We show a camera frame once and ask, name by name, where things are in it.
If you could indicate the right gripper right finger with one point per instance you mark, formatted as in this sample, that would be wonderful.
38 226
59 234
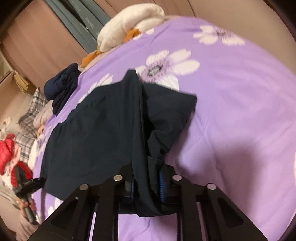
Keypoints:
204 212

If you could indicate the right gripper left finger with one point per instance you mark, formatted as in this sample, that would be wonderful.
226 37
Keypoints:
90 212

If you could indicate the dark navy jacket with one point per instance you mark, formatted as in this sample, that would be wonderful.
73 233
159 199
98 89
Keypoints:
128 123

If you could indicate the folded navy clothes stack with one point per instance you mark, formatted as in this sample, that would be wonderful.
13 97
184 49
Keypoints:
60 88

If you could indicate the person left hand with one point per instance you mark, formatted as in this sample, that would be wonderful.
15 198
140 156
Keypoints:
23 205

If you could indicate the red down jacket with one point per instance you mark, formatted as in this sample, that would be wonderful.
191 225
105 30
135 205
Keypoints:
10 157

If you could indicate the grey plaid pillow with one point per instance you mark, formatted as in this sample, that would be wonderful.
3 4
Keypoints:
25 139

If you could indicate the pink quilted blanket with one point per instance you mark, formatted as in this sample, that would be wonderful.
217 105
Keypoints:
43 116

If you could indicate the purple floral bed sheet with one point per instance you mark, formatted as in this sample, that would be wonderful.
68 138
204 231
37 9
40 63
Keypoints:
242 134

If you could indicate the beige curtain tassel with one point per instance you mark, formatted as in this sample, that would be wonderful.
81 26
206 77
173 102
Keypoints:
22 84

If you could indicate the white shelf cabinet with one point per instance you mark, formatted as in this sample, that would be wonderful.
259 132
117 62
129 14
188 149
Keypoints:
7 72

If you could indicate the pink curtain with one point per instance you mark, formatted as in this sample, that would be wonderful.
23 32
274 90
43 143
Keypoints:
38 46

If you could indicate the grey lettered curtain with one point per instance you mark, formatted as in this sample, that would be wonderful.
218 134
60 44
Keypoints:
84 19

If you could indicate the white plush duck toy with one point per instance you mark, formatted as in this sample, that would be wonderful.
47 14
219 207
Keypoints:
128 23

